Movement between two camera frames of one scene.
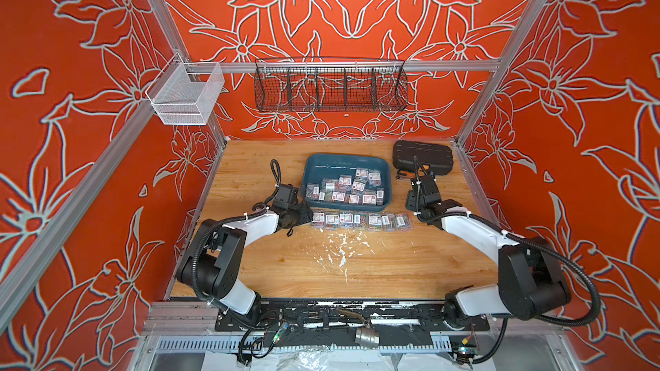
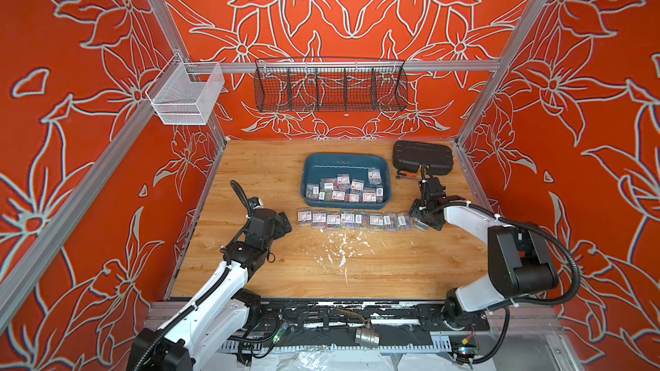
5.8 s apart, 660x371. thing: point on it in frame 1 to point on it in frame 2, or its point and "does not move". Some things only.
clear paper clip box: [374, 222] does not move
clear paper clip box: [332, 221] does not move
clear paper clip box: [318, 221] does not move
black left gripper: [306, 214] to [278, 230]
